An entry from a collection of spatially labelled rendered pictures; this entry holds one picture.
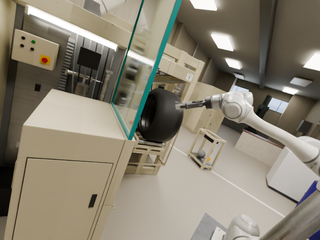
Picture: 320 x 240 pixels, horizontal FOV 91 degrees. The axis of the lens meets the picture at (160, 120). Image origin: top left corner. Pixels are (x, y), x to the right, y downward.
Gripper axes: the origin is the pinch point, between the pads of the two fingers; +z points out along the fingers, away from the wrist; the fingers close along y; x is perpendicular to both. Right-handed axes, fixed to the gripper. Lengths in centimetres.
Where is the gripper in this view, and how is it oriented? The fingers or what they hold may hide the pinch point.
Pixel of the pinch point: (180, 105)
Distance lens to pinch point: 106.9
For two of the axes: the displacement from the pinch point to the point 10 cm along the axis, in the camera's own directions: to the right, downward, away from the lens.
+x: -1.4, -9.7, -1.8
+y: 4.4, -2.3, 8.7
